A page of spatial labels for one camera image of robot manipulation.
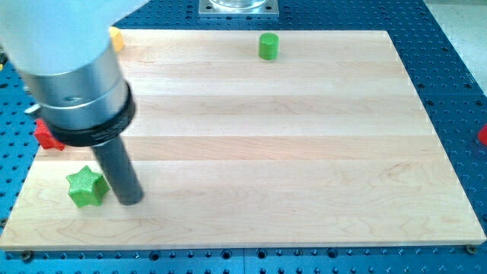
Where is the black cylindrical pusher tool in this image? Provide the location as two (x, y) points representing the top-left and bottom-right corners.
(46, 83), (144, 206)

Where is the green star block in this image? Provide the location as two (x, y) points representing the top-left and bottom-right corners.
(66, 166), (110, 208)

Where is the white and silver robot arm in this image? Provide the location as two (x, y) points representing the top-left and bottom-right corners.
(1, 0), (146, 206)

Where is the red star block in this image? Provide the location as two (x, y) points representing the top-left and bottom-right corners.
(33, 118), (65, 151)

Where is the yellow block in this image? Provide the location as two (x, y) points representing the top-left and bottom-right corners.
(109, 27), (125, 53)

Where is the green cylinder block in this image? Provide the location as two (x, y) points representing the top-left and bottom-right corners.
(258, 33), (279, 60)

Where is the light wooden board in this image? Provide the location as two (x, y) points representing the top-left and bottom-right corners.
(1, 30), (486, 251)

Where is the red object at right edge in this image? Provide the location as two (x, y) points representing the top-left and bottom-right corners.
(477, 125), (487, 145)

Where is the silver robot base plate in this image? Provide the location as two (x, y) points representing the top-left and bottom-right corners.
(199, 0), (279, 17)

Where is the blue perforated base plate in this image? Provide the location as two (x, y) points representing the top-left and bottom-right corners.
(1, 1), (486, 273)

